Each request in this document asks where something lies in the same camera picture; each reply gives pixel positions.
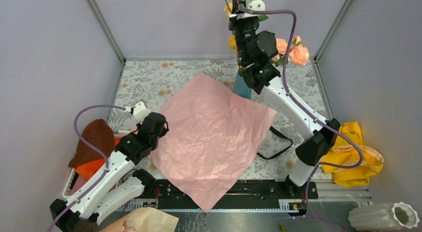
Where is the yellow rose stem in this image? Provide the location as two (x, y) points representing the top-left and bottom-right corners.
(224, 0), (268, 55)

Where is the peach rose stem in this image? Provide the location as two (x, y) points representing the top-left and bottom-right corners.
(271, 36), (310, 66)

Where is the pink tissue paper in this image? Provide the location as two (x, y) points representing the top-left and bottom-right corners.
(149, 72), (277, 213)

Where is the black ribbon gold lettering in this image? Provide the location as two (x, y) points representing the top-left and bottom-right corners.
(256, 126), (293, 160)

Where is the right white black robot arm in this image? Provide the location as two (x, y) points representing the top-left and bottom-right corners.
(228, 15), (339, 198)

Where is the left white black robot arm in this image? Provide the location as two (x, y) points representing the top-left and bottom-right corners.
(48, 113), (169, 232)

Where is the teal ceramic vase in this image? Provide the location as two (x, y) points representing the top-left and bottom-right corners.
(232, 72), (252, 100)

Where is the white ribbed vase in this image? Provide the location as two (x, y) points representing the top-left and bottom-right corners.
(348, 202), (420, 232)

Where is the brown cloth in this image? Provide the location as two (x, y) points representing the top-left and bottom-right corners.
(68, 119), (115, 168)

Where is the orange cloth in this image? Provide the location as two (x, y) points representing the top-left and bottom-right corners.
(69, 135), (115, 180)

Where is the floral patterned table mat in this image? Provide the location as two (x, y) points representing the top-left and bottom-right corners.
(114, 60), (328, 180)

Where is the pink cloth in basket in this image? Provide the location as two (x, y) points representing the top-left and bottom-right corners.
(70, 177), (86, 195)

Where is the white plastic basket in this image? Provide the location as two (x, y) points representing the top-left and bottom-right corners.
(62, 130), (131, 200)

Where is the brown paper bag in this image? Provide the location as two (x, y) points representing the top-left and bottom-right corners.
(99, 208), (180, 232)

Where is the yellow cloth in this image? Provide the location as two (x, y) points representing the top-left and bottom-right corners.
(321, 121), (385, 188)

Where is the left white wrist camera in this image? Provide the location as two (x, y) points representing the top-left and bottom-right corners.
(125, 102), (151, 123)

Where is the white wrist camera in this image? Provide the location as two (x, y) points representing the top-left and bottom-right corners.
(125, 102), (151, 123)
(228, 0), (266, 19)

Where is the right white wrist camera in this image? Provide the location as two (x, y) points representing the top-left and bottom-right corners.
(228, 0), (266, 19)

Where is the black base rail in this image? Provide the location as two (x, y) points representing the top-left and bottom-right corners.
(136, 179), (318, 212)

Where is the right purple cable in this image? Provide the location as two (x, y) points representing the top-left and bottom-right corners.
(239, 6), (364, 232)

